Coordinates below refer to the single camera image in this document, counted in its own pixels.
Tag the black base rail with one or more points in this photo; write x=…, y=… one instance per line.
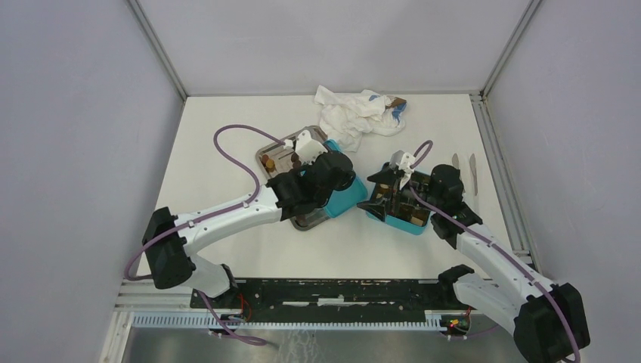
x=281, y=300

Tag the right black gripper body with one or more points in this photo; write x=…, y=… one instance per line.
x=394, y=193

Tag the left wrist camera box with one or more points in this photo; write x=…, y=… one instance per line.
x=305, y=147

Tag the teal box lid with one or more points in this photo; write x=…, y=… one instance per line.
x=341, y=201

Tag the white crumpled cloth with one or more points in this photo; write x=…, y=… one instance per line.
x=346, y=117

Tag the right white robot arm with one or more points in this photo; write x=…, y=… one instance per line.
x=547, y=320

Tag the steel tongs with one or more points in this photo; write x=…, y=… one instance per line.
x=468, y=174

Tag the caramel ridged chocolate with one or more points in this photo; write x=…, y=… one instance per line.
x=271, y=164

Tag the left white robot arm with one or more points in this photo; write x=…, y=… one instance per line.
x=172, y=242

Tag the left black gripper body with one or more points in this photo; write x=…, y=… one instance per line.
x=323, y=200

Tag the teal chocolate box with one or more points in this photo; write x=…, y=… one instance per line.
x=418, y=223

